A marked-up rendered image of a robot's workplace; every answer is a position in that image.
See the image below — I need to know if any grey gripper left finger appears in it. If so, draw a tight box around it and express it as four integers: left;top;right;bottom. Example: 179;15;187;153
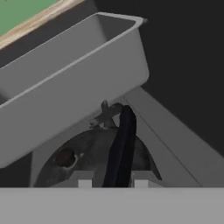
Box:
59;171;95;188

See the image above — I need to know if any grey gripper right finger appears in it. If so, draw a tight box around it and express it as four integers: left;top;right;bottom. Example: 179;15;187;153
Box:
130;171;165;188

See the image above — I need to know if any white sink basin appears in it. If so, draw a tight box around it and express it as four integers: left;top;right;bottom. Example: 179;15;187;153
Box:
0;11;151;170

